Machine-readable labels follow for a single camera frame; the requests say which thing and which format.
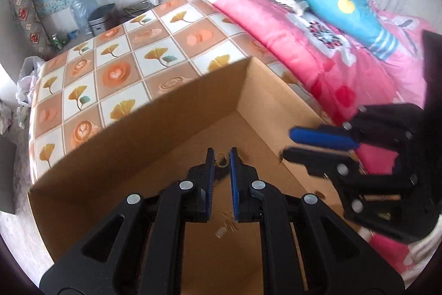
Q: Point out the green bottle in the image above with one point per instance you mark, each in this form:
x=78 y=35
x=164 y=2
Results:
x=57 y=41

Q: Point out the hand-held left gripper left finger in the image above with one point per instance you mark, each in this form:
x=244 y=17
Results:
x=209 y=177

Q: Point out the red patterned cushion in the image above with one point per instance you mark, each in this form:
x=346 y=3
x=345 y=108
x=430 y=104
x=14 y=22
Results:
x=31 y=25

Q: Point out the tile pattern tablecloth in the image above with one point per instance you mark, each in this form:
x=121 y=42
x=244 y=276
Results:
x=114 y=73

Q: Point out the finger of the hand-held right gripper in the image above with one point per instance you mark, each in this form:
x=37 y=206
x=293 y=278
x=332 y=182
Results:
x=310 y=162
x=321 y=137

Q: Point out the silver round container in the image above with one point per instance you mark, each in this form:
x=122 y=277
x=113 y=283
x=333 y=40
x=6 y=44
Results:
x=102 y=20

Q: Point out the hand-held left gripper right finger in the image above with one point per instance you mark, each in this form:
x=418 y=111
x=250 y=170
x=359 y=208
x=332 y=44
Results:
x=235 y=184

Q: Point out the white plastic bag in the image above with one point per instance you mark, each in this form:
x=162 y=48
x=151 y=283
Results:
x=29 y=80

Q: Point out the brown cardboard box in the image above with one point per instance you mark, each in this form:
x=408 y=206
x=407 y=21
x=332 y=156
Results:
x=138 y=143

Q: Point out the pink floral blanket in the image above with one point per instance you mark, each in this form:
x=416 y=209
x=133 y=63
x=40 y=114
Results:
x=310 y=49

